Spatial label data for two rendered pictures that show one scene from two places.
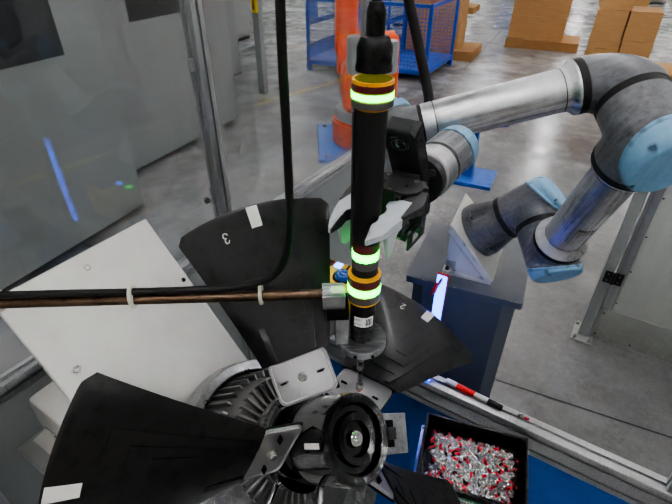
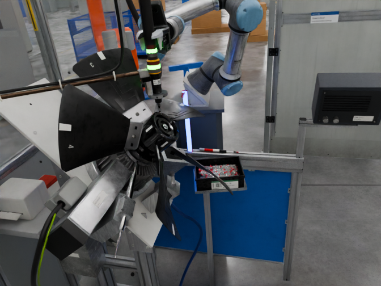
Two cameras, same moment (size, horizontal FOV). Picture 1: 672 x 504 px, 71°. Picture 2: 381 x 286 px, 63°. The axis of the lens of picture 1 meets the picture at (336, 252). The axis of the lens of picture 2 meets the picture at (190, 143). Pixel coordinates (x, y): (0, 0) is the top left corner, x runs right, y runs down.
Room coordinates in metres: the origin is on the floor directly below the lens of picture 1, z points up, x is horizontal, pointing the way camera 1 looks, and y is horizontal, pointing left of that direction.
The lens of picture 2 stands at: (-0.55, 0.17, 1.66)
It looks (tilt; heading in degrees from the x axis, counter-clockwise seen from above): 28 degrees down; 343
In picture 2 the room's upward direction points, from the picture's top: 5 degrees counter-clockwise
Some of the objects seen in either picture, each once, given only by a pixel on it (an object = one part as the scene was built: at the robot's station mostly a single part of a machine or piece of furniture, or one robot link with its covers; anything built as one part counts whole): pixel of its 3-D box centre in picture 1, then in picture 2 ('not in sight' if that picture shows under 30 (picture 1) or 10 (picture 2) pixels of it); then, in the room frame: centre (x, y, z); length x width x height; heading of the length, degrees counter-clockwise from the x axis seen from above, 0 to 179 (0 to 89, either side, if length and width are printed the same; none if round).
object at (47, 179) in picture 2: not in sight; (45, 181); (0.80, 0.48, 0.87); 0.08 x 0.08 x 0.02; 51
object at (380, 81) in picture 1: (372, 92); not in sight; (0.48, -0.04, 1.65); 0.04 x 0.04 x 0.03
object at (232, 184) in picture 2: (470, 467); (218, 173); (0.55, -0.28, 0.85); 0.22 x 0.17 x 0.07; 72
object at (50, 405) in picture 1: (78, 416); (18, 200); (0.63, 0.56, 0.92); 0.17 x 0.16 x 0.11; 58
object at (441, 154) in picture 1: (426, 172); (166, 30); (0.64, -0.13, 1.48); 0.08 x 0.05 x 0.08; 58
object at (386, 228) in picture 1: (388, 237); (159, 40); (0.47, -0.06, 1.48); 0.09 x 0.03 x 0.06; 158
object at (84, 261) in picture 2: not in sight; (79, 247); (0.47, 0.37, 0.73); 0.15 x 0.09 x 0.22; 58
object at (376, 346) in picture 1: (355, 316); (153, 82); (0.48, -0.03, 1.34); 0.09 x 0.07 x 0.10; 93
